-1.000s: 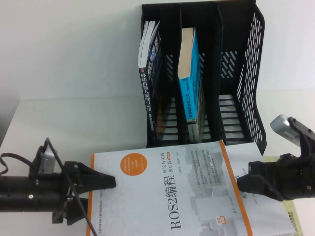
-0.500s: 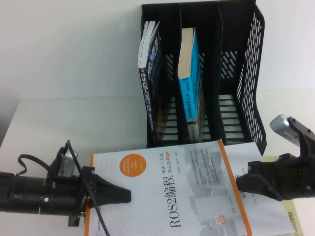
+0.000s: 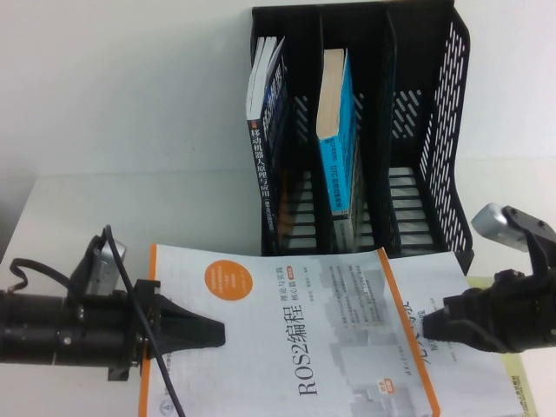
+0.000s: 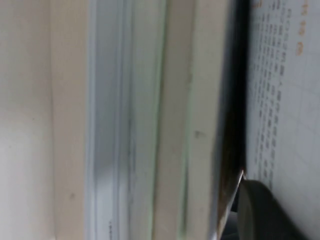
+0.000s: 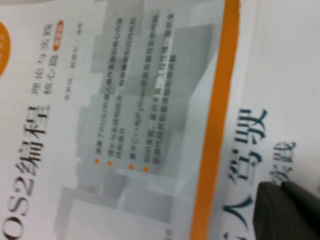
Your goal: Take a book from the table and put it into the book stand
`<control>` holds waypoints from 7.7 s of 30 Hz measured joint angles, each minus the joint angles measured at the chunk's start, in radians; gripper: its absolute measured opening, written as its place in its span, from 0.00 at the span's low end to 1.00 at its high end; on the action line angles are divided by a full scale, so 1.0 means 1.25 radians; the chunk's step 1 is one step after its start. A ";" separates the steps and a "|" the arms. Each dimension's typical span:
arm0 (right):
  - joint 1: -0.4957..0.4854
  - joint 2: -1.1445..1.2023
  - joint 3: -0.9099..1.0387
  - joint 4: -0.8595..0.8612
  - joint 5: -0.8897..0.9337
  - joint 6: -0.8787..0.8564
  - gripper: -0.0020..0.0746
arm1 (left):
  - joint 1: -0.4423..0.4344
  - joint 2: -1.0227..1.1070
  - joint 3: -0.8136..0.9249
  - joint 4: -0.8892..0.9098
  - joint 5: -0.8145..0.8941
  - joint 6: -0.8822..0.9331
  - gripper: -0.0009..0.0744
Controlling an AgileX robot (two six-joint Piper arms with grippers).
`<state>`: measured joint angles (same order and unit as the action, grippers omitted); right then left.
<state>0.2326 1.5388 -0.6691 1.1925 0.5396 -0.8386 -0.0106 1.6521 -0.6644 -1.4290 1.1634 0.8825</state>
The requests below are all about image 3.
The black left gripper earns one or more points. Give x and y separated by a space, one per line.
143 321

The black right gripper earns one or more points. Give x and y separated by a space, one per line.
517 313

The white orange ROS2 book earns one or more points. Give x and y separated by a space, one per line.
304 326

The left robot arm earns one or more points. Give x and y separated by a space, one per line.
43 326

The white self-driving book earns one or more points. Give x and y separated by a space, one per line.
478 391

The pale yellow book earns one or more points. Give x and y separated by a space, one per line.
519 386

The dark blue robotics book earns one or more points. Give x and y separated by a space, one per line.
260 165

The cyan and white book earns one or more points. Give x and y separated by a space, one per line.
334 174

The black plastic book stand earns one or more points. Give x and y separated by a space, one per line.
378 130

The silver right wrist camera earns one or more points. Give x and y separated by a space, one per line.
495 226

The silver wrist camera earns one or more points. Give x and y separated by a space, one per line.
106 269
495 226

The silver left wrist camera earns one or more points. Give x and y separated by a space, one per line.
106 269

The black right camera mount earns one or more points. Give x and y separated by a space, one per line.
538 252

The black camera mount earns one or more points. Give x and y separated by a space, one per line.
538 252
84 269

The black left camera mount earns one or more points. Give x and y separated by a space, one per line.
84 269

